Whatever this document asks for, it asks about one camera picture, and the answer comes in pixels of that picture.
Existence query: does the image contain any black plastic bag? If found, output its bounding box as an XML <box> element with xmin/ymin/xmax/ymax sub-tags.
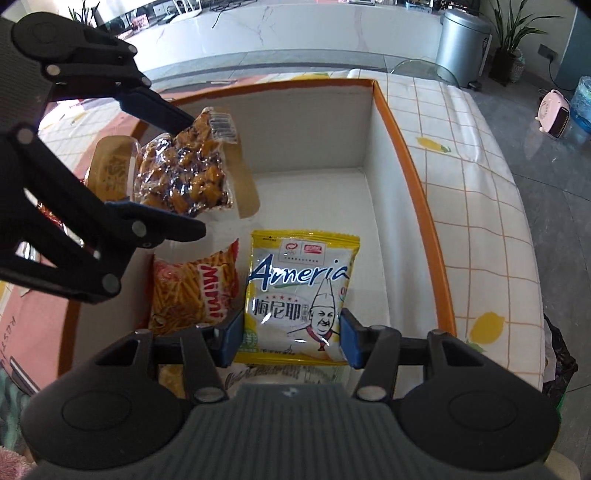
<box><xmin>542</xmin><ymin>314</ymin><xmax>579</xmax><ymax>398</ymax></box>

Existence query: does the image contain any blue water jug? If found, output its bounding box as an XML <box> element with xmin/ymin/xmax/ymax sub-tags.
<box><xmin>570</xmin><ymin>76</ymin><xmax>591</xmax><ymax>139</ymax></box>

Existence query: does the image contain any white checkered tablecloth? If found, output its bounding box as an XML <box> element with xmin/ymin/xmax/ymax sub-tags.
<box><xmin>0</xmin><ymin>67</ymin><xmax>544</xmax><ymax>392</ymax></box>

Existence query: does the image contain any plant in black pot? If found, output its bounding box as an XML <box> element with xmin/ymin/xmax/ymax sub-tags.
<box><xmin>480</xmin><ymin>0</ymin><xmax>548</xmax><ymax>86</ymax></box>

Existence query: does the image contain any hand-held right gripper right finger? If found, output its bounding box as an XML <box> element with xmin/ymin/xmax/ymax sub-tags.
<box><xmin>339</xmin><ymin>307</ymin><xmax>493</xmax><ymax>400</ymax></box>

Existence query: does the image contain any orange cardboard box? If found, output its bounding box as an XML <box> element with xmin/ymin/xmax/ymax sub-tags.
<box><xmin>58</xmin><ymin>78</ymin><xmax>459</xmax><ymax>393</ymax></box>

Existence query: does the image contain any white router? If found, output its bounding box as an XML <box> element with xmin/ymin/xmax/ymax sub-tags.
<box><xmin>164</xmin><ymin>0</ymin><xmax>204</xmax><ymax>19</ymax></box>

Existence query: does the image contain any clear bag of brown snacks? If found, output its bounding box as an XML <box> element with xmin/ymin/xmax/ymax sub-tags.
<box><xmin>134</xmin><ymin>107</ymin><xmax>259</xmax><ymax>220</ymax></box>

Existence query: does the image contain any white marble TV cabinet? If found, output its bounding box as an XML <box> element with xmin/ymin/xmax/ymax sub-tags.
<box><xmin>69</xmin><ymin>0</ymin><xmax>445</xmax><ymax>80</ymax></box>

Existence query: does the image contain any yellow white chip packet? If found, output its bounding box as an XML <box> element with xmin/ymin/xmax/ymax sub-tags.
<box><xmin>233</xmin><ymin>230</ymin><xmax>362</xmax><ymax>366</ymax></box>

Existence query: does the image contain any orange stick snack packet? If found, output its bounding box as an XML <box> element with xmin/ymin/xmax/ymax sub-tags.
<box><xmin>148</xmin><ymin>237</ymin><xmax>241</xmax><ymax>335</ymax></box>

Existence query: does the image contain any silver trash can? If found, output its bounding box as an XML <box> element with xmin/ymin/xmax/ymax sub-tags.
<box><xmin>435</xmin><ymin>8</ymin><xmax>494</xmax><ymax>88</ymax></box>

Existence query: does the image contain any pink space heater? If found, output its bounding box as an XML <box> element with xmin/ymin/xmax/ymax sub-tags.
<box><xmin>536</xmin><ymin>89</ymin><xmax>577</xmax><ymax>139</ymax></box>

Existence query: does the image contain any tan snack packet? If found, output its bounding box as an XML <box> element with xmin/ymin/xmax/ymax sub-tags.
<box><xmin>85</xmin><ymin>136</ymin><xmax>141</xmax><ymax>204</ymax></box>

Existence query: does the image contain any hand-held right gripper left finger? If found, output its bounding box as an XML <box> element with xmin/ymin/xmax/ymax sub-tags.
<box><xmin>95</xmin><ymin>307</ymin><xmax>246</xmax><ymax>405</ymax></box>

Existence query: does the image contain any round glass table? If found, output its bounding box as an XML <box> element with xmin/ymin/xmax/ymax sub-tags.
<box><xmin>390</xmin><ymin>58</ymin><xmax>460</xmax><ymax>86</ymax></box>

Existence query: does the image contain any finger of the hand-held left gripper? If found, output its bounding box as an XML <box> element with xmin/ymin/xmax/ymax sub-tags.
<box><xmin>0</xmin><ymin>124</ymin><xmax>206</xmax><ymax>304</ymax></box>
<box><xmin>45</xmin><ymin>41</ymin><xmax>195</xmax><ymax>134</ymax></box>

